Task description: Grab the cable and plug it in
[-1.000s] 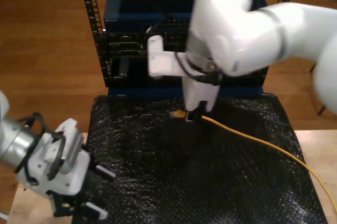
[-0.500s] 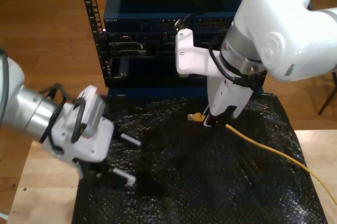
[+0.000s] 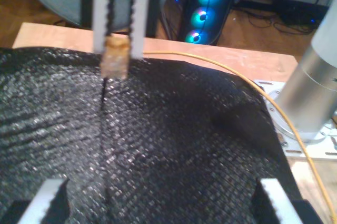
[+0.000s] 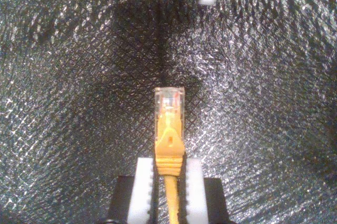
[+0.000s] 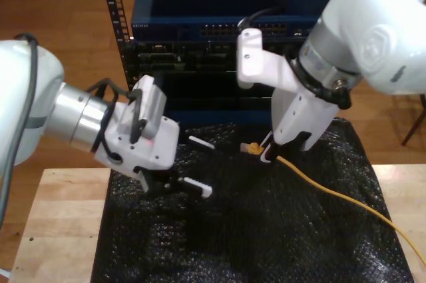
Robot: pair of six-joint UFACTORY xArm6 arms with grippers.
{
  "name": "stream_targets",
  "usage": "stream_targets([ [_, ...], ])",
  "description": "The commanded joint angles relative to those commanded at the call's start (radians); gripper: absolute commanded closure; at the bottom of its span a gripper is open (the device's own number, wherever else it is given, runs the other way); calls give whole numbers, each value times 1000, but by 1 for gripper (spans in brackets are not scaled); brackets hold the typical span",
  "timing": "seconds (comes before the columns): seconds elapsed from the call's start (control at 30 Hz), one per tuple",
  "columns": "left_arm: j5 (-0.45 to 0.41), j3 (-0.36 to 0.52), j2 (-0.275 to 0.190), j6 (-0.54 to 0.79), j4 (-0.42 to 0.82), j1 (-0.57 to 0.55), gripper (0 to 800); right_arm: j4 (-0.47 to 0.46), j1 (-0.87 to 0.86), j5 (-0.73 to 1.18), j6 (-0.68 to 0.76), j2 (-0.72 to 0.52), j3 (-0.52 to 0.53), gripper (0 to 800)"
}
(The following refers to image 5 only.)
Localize dark wooden chair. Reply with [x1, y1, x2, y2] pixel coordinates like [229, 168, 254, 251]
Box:
[401, 93, 426, 146]

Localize black bubble mat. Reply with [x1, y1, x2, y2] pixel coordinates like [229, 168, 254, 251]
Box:
[90, 118, 416, 283]

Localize black rack server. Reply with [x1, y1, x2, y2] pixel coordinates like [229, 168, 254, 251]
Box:
[121, 41, 300, 74]

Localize grey camera cable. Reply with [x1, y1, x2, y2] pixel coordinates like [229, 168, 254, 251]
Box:
[0, 32, 40, 229]

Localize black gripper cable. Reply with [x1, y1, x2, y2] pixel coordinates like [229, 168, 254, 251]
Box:
[85, 77, 149, 162]
[288, 57, 353, 111]

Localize blue rack base board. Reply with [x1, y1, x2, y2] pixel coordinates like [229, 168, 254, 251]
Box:
[164, 109, 277, 127]

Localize yellow network cable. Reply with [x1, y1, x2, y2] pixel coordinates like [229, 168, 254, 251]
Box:
[239, 141, 426, 264]

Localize black rack tray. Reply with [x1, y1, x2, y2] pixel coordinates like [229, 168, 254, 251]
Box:
[132, 71, 278, 111]

